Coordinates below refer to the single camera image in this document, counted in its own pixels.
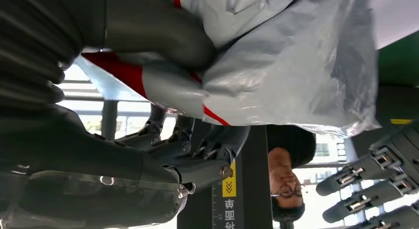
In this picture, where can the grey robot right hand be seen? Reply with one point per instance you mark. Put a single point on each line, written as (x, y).
(82, 175)

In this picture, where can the black inbound machine column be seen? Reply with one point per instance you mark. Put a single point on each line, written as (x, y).
(252, 188)

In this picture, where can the yellow laptop sticker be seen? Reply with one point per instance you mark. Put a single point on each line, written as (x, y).
(401, 121)

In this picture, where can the person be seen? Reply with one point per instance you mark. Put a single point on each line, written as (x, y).
(288, 175)

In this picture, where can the yellow column label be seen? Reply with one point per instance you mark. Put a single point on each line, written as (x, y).
(229, 185)

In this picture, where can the dark window frame post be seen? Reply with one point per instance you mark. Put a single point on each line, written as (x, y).
(109, 119)

